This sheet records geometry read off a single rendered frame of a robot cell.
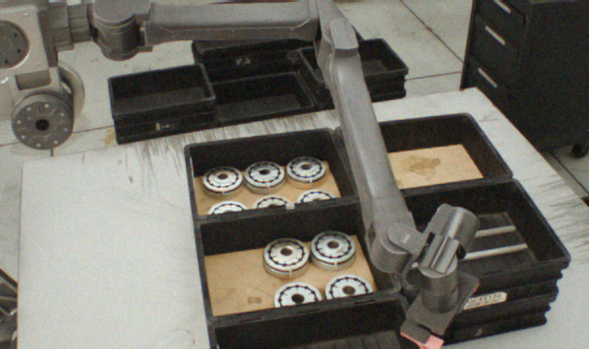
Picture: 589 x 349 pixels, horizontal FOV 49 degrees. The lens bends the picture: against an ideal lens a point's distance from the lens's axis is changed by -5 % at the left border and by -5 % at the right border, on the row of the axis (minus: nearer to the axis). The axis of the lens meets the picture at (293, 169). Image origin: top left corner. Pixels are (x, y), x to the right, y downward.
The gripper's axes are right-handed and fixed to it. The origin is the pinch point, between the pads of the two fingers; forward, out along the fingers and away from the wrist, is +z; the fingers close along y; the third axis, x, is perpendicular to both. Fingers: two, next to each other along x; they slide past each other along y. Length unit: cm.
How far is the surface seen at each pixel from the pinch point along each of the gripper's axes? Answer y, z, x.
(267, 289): -0.3, 23.0, 44.2
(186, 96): 73, 71, 160
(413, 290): 12.4, 18.0, 14.3
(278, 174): 30, 27, 65
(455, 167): 63, 41, 32
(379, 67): 139, 92, 111
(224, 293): -7, 21, 51
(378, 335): 3.2, 25.7, 17.8
